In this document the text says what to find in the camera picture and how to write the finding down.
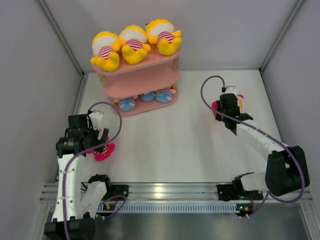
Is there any white pink bear plush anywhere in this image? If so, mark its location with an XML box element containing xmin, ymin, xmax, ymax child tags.
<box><xmin>92</xmin><ymin>143</ymin><xmax>116</xmax><ymax>162</ymax></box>
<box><xmin>211</xmin><ymin>93</ymin><xmax>244</xmax><ymax>121</ymax></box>

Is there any boy doll plush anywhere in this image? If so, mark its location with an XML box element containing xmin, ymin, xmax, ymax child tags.
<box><xmin>155</xmin><ymin>87</ymin><xmax>177</xmax><ymax>103</ymax></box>
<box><xmin>139</xmin><ymin>91</ymin><xmax>156</xmax><ymax>102</ymax></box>
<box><xmin>113</xmin><ymin>95</ymin><xmax>138</xmax><ymax>112</ymax></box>

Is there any yellow frog plush toy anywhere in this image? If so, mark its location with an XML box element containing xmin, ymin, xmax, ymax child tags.
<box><xmin>145</xmin><ymin>18</ymin><xmax>182</xmax><ymax>56</ymax></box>

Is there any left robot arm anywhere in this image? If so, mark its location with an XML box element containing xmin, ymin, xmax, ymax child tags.
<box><xmin>44</xmin><ymin>111</ymin><xmax>113</xmax><ymax>240</ymax></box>

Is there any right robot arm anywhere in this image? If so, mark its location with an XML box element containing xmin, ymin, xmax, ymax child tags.
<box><xmin>215</xmin><ymin>93</ymin><xmax>310</xmax><ymax>199</ymax></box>

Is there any boy doll plush in shelf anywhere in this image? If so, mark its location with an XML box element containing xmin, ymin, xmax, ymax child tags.
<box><xmin>113</xmin><ymin>95</ymin><xmax>138</xmax><ymax>112</ymax></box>

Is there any pink three-tier shelf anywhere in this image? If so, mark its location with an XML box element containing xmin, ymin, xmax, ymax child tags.
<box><xmin>92</xmin><ymin>46</ymin><xmax>181</xmax><ymax>117</ymax></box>

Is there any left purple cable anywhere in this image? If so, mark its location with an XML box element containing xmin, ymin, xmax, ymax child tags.
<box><xmin>59</xmin><ymin>100</ymin><xmax>127</xmax><ymax>239</ymax></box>

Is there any purple cable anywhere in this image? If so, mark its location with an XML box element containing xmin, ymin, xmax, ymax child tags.
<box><xmin>200</xmin><ymin>75</ymin><xmax>310</xmax><ymax>221</ymax></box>
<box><xmin>59</xmin><ymin>100</ymin><xmax>127</xmax><ymax>239</ymax></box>

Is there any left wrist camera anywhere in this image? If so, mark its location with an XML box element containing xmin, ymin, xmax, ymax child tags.
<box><xmin>87</xmin><ymin>110</ymin><xmax>104</xmax><ymax>131</ymax></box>

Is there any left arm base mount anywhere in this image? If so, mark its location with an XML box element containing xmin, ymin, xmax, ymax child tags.
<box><xmin>102</xmin><ymin>184</ymin><xmax>129</xmax><ymax>201</ymax></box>

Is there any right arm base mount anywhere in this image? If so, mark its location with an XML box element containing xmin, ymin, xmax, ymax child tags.
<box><xmin>216</xmin><ymin>184</ymin><xmax>264</xmax><ymax>202</ymax></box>

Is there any white slotted cable duct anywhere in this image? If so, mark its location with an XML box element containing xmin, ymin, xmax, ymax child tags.
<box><xmin>97</xmin><ymin>202</ymin><xmax>243</xmax><ymax>214</ymax></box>

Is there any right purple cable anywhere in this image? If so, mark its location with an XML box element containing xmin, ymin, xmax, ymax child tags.
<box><xmin>200</xmin><ymin>75</ymin><xmax>310</xmax><ymax>221</ymax></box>

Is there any aluminium front rail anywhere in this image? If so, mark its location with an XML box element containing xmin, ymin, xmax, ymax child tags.
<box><xmin>39</xmin><ymin>181</ymin><xmax>313</xmax><ymax>202</ymax></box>

